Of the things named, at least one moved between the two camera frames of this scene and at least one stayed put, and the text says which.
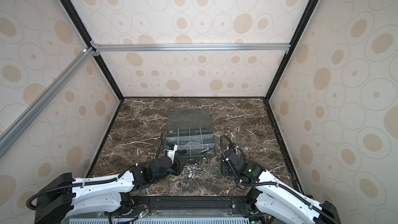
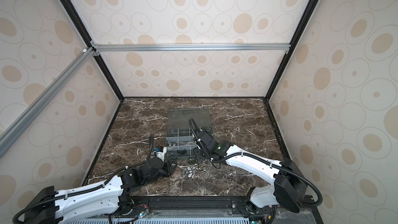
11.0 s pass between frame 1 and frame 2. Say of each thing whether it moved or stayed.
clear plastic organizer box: stayed
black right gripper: moved
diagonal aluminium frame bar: stayed
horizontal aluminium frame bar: stayed
